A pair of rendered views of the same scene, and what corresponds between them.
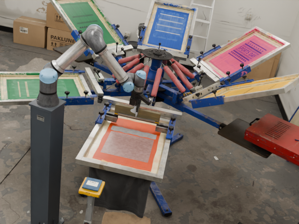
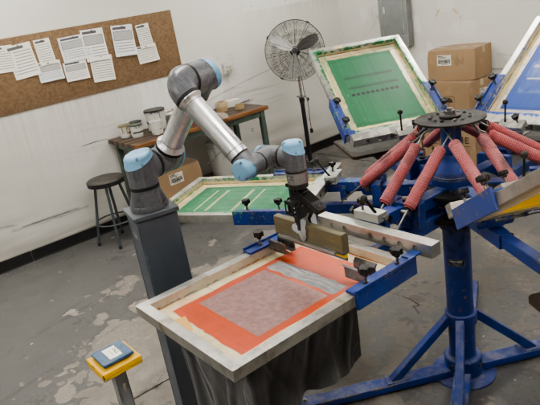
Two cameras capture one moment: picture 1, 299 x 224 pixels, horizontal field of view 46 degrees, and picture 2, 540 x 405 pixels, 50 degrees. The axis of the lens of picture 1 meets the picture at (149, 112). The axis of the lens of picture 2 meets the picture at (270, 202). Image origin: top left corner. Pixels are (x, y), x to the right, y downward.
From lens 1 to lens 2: 1.75 m
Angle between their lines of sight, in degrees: 46
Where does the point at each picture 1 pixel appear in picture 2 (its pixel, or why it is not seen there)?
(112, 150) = (222, 304)
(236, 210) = not seen: outside the picture
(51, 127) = (146, 251)
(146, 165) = (249, 340)
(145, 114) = (317, 235)
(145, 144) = (297, 301)
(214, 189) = not seen: outside the picture
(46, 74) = (128, 157)
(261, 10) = not seen: outside the picture
